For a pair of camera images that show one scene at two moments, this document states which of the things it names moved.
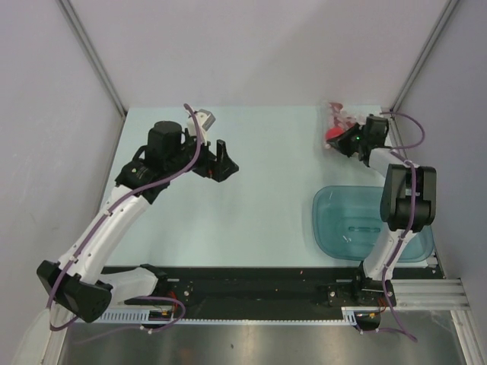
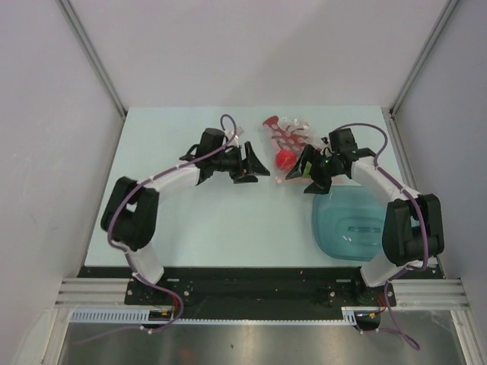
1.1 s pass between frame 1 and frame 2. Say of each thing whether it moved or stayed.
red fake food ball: moved
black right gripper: moved
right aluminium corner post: stayed
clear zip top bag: moved
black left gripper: moved
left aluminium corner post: stayed
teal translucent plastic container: stayed
